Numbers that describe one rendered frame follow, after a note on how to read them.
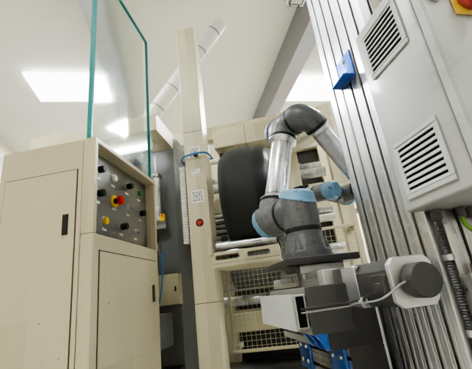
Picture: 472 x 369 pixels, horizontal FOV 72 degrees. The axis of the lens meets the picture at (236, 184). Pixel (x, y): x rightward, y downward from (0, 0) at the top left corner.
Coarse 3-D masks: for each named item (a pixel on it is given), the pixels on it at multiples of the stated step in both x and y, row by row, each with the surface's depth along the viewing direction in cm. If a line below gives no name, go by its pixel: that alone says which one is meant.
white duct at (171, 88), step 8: (216, 24) 265; (224, 24) 268; (208, 32) 263; (216, 32) 265; (200, 40) 262; (208, 40) 263; (216, 40) 270; (200, 48) 261; (208, 48) 265; (200, 56) 262; (176, 72) 257; (176, 80) 255; (168, 88) 254; (176, 88) 256; (160, 96) 252; (168, 96) 254; (152, 104) 252; (160, 104) 252; (168, 104) 256; (152, 112) 250; (160, 112) 253
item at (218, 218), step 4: (216, 216) 228; (220, 216) 228; (216, 220) 226; (220, 220) 226; (216, 224) 239; (220, 224) 239; (224, 224) 226; (216, 228) 226; (220, 228) 226; (224, 228) 237; (216, 232) 224; (220, 232) 223; (224, 232) 223; (220, 236) 223; (228, 236) 222; (220, 240) 235; (228, 256) 231; (232, 256) 230; (236, 256) 230
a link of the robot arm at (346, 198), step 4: (348, 184) 136; (344, 188) 137; (348, 188) 135; (344, 192) 136; (348, 192) 135; (340, 196) 136; (344, 196) 137; (348, 196) 136; (352, 196) 134; (336, 200) 137; (340, 200) 138; (344, 200) 138; (348, 200) 137; (352, 200) 137; (344, 204) 142; (348, 204) 142
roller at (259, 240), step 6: (234, 240) 173; (240, 240) 172; (246, 240) 171; (252, 240) 170; (258, 240) 170; (264, 240) 169; (270, 240) 169; (276, 240) 169; (216, 246) 173; (222, 246) 172; (228, 246) 172; (234, 246) 171; (240, 246) 171; (246, 246) 171
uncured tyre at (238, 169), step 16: (224, 160) 177; (240, 160) 173; (256, 160) 171; (224, 176) 170; (240, 176) 168; (256, 176) 166; (224, 192) 168; (240, 192) 165; (256, 192) 164; (224, 208) 169; (240, 208) 166; (256, 208) 165; (240, 224) 168
